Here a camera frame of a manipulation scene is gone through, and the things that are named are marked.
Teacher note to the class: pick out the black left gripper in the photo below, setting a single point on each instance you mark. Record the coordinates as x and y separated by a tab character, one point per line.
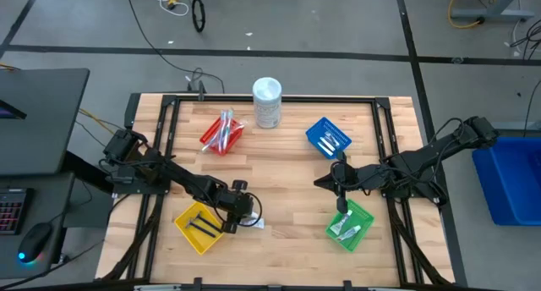
236	204

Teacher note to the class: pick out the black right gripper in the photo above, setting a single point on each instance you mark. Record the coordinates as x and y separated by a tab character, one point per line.
355	179

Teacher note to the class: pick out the silver nail clipper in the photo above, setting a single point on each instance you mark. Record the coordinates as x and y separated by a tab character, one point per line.
332	139

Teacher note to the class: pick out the silver travel toothpaste tube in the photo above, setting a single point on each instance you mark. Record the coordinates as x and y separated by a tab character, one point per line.
348	233

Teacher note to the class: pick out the white red toothbrush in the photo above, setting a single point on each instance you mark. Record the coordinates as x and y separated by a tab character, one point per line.
215	134

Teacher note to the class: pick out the white teal toothbrush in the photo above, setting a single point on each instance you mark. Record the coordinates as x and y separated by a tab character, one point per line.
234	129

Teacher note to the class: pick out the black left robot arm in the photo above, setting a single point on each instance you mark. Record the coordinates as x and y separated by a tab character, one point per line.
177	177

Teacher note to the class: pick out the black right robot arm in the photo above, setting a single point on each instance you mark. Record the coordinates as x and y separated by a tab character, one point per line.
422	157

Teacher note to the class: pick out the green plastic basket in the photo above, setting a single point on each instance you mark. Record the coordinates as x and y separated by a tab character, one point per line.
361	223

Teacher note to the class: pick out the blue plastic basket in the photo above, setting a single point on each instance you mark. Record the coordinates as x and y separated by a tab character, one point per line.
315	132

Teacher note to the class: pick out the yellow plastic basket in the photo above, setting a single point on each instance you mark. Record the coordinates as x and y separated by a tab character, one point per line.
190	236

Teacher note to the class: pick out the red plastic basket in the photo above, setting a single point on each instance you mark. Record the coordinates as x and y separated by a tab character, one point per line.
211	132

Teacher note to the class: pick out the white wipes canister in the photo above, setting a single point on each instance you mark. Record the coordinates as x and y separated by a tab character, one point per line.
267	102

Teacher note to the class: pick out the silver aluminium extrusion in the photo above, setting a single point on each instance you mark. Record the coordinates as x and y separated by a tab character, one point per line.
156	288
386	289

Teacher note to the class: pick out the blue plastic storage bin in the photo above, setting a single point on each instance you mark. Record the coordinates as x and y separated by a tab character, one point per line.
509	179

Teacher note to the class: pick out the black computer mouse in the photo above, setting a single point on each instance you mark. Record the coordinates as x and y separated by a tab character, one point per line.
34	242

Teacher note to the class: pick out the black computer desk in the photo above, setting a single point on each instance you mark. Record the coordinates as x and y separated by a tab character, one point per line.
42	113

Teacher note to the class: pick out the black keyboard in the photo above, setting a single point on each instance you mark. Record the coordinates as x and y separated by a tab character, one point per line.
12	210

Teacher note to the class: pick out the grey desk leg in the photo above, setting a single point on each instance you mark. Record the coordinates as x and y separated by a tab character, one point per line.
494	12

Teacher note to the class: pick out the black desk monitor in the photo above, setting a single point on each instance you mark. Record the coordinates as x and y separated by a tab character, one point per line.
10	110

